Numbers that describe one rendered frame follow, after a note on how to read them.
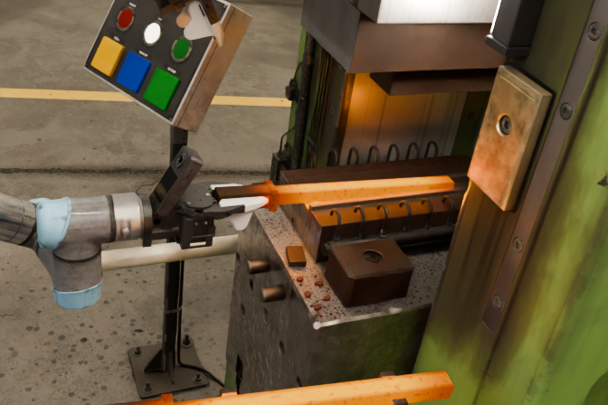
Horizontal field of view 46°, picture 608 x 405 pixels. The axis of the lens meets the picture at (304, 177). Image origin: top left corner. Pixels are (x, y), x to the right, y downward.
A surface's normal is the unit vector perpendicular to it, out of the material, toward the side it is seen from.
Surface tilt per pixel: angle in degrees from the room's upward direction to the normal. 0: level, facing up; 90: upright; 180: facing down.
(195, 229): 90
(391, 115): 90
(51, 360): 0
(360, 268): 0
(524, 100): 90
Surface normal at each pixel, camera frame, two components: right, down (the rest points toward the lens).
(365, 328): 0.37, 0.53
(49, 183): 0.13, -0.85
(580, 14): -0.92, 0.09
